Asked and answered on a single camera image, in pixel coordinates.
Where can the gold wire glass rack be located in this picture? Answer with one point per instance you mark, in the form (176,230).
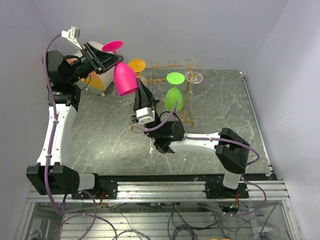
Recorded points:
(156,74)

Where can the green plastic wine glass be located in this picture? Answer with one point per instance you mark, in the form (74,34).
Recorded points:
(174,94)

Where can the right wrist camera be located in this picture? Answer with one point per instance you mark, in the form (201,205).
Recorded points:
(145,115)

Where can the clear tall wine glass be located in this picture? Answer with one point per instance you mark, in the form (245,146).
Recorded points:
(143,79)

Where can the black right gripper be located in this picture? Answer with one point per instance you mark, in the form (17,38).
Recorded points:
(146,97)

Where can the pink plastic wine glass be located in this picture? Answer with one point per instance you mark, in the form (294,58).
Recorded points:
(124,77)

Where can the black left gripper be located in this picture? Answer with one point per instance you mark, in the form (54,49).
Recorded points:
(100,61)

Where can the white round drawer box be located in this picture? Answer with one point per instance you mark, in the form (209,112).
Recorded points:
(96,83)

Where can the clear wide wine glass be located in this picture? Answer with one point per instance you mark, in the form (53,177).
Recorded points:
(189,62)

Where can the yellow plastic wine glass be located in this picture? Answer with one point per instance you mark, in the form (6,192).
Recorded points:
(137,65)

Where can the clear small wine glass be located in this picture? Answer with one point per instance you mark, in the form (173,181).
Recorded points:
(193,78)

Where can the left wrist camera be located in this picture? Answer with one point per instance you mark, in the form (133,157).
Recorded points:
(72,36)

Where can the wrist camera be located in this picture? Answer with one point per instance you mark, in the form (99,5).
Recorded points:
(145,115)
(72,36)

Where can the aluminium mounting rail frame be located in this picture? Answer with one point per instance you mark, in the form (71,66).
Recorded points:
(167,207)

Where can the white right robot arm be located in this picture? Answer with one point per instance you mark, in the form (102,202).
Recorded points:
(169,136)

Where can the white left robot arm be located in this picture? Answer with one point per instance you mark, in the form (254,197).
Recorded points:
(51,174)

